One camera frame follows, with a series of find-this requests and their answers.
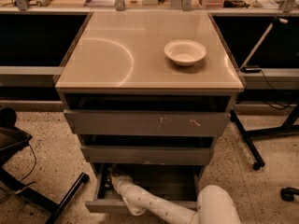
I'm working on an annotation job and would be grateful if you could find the white paper bowl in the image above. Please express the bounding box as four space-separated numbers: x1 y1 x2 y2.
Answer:
164 39 206 67

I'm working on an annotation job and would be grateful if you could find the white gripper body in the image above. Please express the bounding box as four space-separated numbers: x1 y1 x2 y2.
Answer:
111 175 146 217

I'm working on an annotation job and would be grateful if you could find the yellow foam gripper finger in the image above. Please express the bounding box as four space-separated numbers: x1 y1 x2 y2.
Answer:
111 167 124 177

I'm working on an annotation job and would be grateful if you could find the grey drawer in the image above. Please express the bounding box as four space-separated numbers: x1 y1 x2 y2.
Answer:
79 134 216 165
85 163 202 215
64 94 230 136

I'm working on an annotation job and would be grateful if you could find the clear plastic water bottle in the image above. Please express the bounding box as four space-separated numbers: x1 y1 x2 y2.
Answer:
105 167 113 189

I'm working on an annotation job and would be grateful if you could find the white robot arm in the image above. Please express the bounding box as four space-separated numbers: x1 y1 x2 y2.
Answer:
111 168 242 224

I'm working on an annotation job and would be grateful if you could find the black stand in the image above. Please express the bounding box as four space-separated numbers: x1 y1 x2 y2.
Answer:
230 105 299 171
0 107 91 224

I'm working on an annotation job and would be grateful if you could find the grey drawer cabinet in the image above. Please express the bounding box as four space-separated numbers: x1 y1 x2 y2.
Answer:
51 10 247 173

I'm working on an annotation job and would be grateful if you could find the black stand left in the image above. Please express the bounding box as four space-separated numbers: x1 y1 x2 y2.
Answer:
0 107 91 224

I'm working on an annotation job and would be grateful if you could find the black caster wheel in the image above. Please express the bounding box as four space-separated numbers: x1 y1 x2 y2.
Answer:
280 187 299 202

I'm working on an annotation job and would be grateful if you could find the grey top drawer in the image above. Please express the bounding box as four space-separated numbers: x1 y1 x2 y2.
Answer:
64 94 230 136

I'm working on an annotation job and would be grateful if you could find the white rod with black base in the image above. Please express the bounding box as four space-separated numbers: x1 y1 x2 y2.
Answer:
239 17 288 70

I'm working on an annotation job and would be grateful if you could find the black stand right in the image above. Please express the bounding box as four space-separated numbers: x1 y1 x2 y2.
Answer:
230 105 299 171

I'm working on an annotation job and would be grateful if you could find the grey middle drawer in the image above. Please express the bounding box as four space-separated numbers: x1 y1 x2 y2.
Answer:
79 134 216 165

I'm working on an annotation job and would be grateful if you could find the grey bottom drawer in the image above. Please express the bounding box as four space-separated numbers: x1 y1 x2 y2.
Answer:
85 163 202 215

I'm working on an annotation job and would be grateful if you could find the black cable on floor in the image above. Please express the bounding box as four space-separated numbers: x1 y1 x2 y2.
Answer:
15 144 37 195

